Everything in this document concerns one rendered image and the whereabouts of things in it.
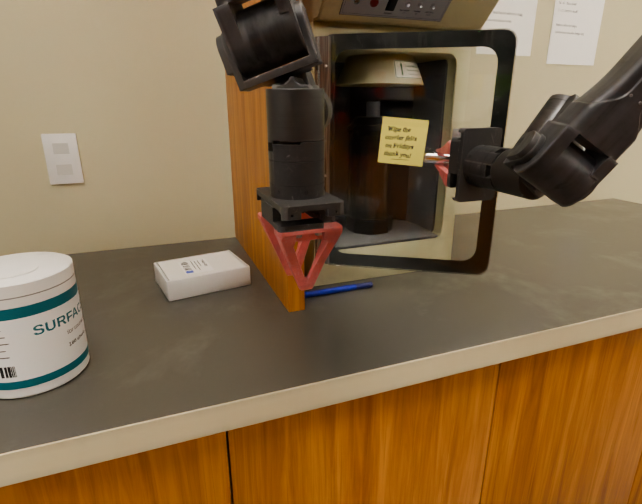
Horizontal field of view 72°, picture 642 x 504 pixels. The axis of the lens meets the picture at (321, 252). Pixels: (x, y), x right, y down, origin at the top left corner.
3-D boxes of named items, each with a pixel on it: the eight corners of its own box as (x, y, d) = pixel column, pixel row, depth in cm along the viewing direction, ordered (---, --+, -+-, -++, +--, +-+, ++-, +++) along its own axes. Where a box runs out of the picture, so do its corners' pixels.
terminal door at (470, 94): (320, 263, 86) (320, 34, 73) (486, 274, 80) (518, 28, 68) (320, 264, 85) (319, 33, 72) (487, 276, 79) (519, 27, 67)
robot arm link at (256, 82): (210, 33, 41) (297, -5, 39) (244, 46, 51) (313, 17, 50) (258, 158, 44) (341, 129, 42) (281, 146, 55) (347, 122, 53)
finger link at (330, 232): (318, 269, 53) (318, 192, 50) (343, 292, 47) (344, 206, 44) (263, 277, 51) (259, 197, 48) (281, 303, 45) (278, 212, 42)
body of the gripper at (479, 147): (493, 126, 64) (533, 129, 57) (485, 197, 67) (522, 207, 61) (456, 127, 62) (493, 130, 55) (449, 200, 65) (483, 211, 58)
